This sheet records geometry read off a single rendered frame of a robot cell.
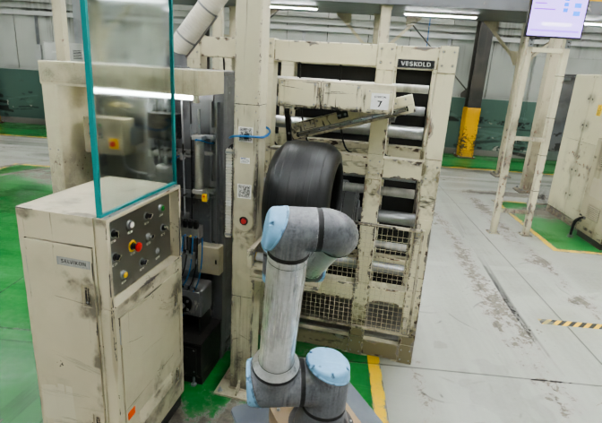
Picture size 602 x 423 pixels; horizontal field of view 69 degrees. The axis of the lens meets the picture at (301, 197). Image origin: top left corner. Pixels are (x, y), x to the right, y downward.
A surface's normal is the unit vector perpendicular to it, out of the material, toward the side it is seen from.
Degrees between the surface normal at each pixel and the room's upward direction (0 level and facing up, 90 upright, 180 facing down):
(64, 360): 90
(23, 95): 90
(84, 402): 90
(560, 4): 90
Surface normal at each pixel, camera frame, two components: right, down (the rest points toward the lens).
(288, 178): -0.17, -0.30
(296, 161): -0.10, -0.59
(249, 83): -0.24, 0.26
